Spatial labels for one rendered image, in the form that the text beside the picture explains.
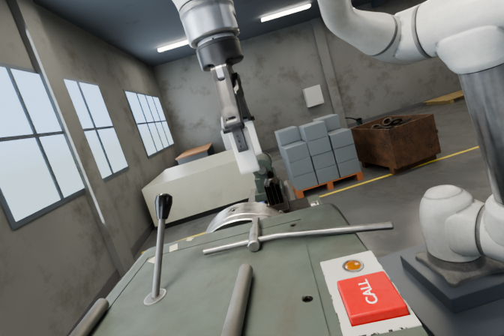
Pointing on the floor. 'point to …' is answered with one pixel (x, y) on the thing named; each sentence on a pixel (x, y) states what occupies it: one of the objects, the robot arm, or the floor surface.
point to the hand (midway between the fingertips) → (251, 156)
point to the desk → (196, 154)
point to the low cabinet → (200, 188)
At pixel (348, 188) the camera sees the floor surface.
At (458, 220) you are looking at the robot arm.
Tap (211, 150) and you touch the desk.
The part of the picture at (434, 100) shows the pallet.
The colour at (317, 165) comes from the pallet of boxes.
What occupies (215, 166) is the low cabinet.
